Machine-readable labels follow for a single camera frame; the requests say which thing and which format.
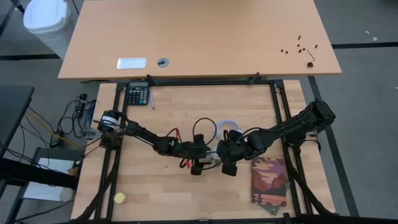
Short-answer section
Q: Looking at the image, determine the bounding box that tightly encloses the white sheet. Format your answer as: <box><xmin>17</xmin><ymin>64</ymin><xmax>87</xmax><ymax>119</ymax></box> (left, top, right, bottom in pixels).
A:
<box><xmin>23</xmin><ymin>157</ymin><xmax>75</xmax><ymax>202</ymax></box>

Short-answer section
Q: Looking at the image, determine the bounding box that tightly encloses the white lamp cable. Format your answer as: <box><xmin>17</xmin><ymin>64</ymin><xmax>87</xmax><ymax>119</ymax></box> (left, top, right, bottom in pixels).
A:
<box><xmin>214</xmin><ymin>119</ymin><xmax>244</xmax><ymax>141</ymax></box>

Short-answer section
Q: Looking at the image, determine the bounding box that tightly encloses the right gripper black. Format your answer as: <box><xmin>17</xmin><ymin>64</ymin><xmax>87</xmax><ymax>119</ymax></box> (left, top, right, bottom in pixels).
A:
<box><xmin>216</xmin><ymin>129</ymin><xmax>253</xmax><ymax>177</ymax></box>

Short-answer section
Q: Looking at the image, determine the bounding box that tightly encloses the black calculator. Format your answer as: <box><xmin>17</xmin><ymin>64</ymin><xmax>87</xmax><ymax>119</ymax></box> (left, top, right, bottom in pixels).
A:
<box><xmin>126</xmin><ymin>81</ymin><xmax>150</xmax><ymax>106</ymax></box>

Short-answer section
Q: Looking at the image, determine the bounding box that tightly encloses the black bar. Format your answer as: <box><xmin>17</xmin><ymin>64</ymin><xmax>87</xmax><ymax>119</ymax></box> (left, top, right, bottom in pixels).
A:
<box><xmin>0</xmin><ymin>157</ymin><xmax>78</xmax><ymax>190</ymax></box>

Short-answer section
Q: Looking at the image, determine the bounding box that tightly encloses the silver rectangular desk plate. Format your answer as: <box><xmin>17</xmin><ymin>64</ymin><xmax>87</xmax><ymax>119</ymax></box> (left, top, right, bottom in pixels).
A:
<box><xmin>116</xmin><ymin>57</ymin><xmax>147</xmax><ymax>70</ymax></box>

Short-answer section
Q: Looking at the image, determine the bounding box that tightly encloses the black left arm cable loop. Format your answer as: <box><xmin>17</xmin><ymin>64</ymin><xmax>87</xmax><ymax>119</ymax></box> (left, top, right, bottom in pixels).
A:
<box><xmin>192</xmin><ymin>117</ymin><xmax>218</xmax><ymax>147</ymax></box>

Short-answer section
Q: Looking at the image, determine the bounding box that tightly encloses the white trash bin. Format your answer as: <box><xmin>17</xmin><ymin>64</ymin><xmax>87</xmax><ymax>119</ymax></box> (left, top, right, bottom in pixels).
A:
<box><xmin>23</xmin><ymin>0</ymin><xmax>74</xmax><ymax>60</ymax></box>

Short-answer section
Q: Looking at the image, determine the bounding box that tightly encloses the black power adapter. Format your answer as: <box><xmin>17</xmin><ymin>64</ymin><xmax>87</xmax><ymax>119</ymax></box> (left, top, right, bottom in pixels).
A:
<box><xmin>49</xmin><ymin>132</ymin><xmax>65</xmax><ymax>149</ymax></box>

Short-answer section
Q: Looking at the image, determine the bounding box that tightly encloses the black aluminium table frame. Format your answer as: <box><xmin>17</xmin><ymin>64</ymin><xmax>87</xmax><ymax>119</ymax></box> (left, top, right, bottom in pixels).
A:
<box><xmin>70</xmin><ymin>79</ymin><xmax>340</xmax><ymax>224</ymax></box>

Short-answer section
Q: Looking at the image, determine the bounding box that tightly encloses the black floor cable bundle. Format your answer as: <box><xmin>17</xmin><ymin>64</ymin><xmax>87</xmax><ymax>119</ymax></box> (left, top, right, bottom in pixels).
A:
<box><xmin>18</xmin><ymin>93</ymin><xmax>97</xmax><ymax>150</ymax></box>

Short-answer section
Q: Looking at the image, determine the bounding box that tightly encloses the black side table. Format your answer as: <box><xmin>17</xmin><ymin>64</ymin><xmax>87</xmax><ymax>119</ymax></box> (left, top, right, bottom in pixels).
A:
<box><xmin>0</xmin><ymin>85</ymin><xmax>35</xmax><ymax>158</ymax></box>

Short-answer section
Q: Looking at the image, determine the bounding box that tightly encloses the green card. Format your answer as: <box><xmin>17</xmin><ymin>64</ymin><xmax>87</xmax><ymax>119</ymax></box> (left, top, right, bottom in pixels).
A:
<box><xmin>257</xmin><ymin>182</ymin><xmax>292</xmax><ymax>216</ymax></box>

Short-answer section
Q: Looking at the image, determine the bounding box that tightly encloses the yellow round disc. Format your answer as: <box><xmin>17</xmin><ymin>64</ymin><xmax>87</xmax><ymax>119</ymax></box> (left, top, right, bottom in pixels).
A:
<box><xmin>113</xmin><ymin>192</ymin><xmax>127</xmax><ymax>205</ymax></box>

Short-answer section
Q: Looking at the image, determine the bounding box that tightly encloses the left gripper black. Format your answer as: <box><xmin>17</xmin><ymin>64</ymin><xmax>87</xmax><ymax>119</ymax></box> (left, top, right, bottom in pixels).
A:
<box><xmin>178</xmin><ymin>133</ymin><xmax>218</xmax><ymax>176</ymax></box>

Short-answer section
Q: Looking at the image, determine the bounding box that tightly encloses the light wooden desk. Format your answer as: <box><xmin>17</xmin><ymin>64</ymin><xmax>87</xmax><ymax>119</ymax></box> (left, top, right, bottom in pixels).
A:
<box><xmin>58</xmin><ymin>0</ymin><xmax>343</xmax><ymax>81</ymax></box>

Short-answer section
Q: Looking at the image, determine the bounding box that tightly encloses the landscape illustrated book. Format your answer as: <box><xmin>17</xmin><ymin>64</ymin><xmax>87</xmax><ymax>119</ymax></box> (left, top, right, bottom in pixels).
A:
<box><xmin>251</xmin><ymin>157</ymin><xmax>289</xmax><ymax>208</ymax></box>

